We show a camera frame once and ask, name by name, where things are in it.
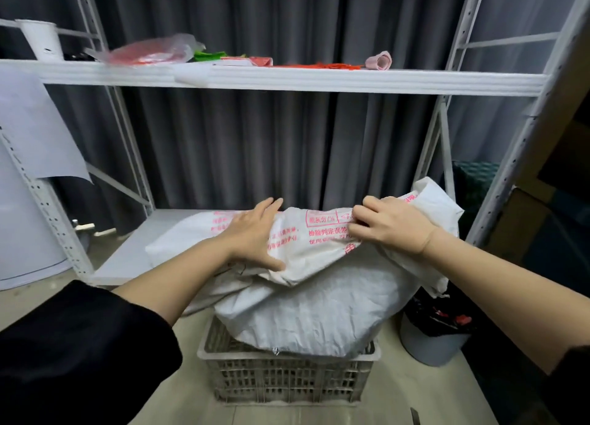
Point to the person's left hand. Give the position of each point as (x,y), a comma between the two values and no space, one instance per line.
(249,240)

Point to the person's right hand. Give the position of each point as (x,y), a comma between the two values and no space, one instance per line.
(396,224)

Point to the white woven sack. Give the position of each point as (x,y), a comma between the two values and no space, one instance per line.
(322,309)

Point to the person's left forearm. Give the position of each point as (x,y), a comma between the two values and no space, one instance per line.
(175,282)

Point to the person's right forearm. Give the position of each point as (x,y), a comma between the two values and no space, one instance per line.
(511,295)

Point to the large blue-printed cardboard box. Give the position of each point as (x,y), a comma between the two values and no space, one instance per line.
(544,254)

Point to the person's black left sleeve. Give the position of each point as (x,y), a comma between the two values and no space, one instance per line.
(78,355)

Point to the person's black sleeve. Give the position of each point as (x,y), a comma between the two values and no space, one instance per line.
(78,355)
(569,388)

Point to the clear plastic bag red contents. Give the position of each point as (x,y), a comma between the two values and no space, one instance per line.
(147,53)

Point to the person's black right sleeve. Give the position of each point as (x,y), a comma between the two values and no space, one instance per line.
(569,388)

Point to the green mesh bundle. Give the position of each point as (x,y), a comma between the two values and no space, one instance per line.
(475,194)

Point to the grey curtain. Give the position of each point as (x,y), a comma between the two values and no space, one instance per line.
(276,152)

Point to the red scraps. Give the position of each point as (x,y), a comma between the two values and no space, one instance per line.
(462,320)

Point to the grey trash bin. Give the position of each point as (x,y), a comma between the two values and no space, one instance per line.
(428,351)

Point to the white plastic slotted basket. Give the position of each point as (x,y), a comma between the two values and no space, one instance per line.
(286,378)

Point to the small white plastic part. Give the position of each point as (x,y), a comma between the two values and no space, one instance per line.
(105,232)

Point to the white metal shelf rack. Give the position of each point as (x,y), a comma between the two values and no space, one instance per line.
(322,80)

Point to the pink roll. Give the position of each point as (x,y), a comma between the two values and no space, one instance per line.
(379,62)

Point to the white tape strip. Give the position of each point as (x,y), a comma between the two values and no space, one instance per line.
(193,75)

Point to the pile of red ties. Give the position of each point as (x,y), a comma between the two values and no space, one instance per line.
(322,66)

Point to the small red packet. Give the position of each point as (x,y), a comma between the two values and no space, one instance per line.
(261,61)

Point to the flat white packet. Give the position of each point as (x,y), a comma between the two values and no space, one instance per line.
(235,61)

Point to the green item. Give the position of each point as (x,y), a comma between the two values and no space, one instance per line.
(207,56)

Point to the white cylindrical appliance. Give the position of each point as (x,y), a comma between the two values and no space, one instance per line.
(23,245)

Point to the white paper sheet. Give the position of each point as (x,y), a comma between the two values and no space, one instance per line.
(37,129)

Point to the white paper cup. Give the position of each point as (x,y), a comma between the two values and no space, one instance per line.
(41,40)

